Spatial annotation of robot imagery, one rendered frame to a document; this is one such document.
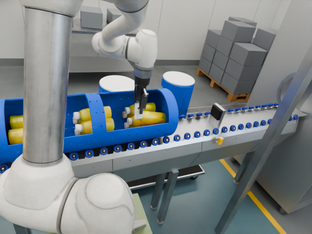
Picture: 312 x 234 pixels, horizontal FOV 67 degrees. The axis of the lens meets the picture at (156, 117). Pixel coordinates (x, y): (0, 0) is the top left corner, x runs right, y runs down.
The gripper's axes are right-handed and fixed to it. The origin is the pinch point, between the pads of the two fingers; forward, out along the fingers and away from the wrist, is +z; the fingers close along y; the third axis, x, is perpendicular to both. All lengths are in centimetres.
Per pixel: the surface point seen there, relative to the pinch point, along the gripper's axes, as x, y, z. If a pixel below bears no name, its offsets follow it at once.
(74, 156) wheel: 34.4, -5.5, 18.6
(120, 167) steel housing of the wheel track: 10.4, -8.3, 30.9
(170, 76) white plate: -55, 63, 13
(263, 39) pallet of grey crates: -293, 180, 16
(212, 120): -61, 6, 20
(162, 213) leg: -31, -4, 101
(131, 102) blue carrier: -3.2, 18.9, 6.4
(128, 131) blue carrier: 8.0, -8.7, 5.5
